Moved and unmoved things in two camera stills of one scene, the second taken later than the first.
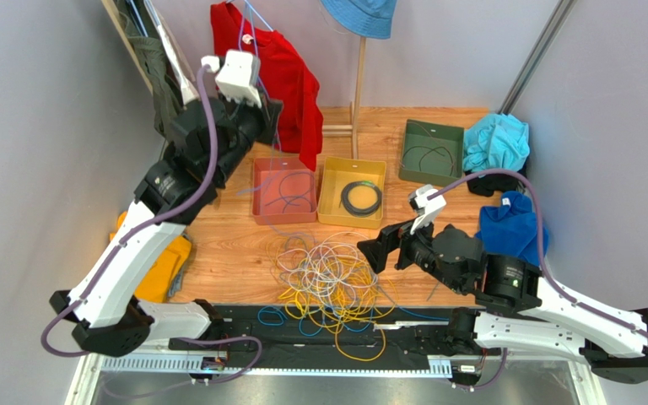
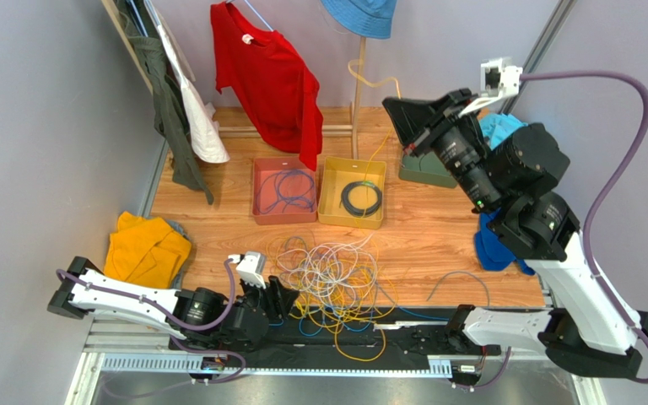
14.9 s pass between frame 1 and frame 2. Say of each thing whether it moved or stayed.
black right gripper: moved
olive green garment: stayed
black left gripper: moved
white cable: stayed
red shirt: stayed
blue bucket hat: stayed
